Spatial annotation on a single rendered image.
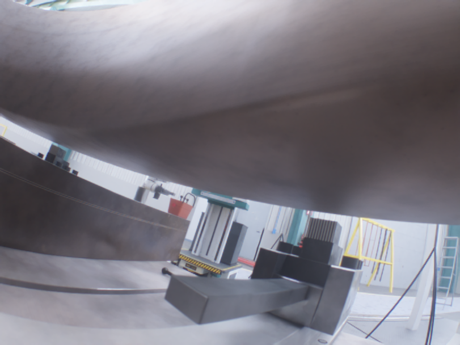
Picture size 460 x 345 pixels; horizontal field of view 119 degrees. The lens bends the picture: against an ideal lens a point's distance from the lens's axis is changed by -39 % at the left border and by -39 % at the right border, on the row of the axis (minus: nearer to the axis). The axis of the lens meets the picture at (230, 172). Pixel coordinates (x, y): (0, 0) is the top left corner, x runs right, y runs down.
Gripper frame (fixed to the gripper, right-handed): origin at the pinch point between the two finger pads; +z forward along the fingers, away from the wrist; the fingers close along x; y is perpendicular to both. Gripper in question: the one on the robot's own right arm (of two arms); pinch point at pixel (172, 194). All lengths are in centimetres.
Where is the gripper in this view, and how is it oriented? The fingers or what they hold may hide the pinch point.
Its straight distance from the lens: 194.6
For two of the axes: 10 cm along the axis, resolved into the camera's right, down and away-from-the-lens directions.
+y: 3.0, -9.2, 2.6
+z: 9.2, 2.1, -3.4
